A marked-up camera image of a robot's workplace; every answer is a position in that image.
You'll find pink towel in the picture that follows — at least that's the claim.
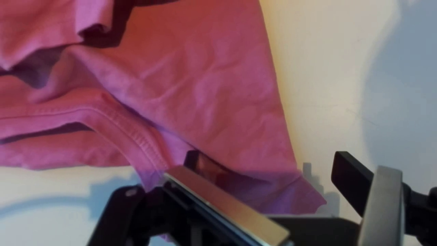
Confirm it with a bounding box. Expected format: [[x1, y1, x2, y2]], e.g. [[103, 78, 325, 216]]
[[0, 0, 327, 216]]

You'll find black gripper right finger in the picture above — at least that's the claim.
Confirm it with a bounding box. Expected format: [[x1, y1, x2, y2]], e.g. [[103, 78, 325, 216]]
[[330, 150, 437, 246]]

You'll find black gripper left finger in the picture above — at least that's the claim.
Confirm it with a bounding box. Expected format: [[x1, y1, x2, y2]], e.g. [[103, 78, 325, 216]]
[[86, 149, 292, 246]]

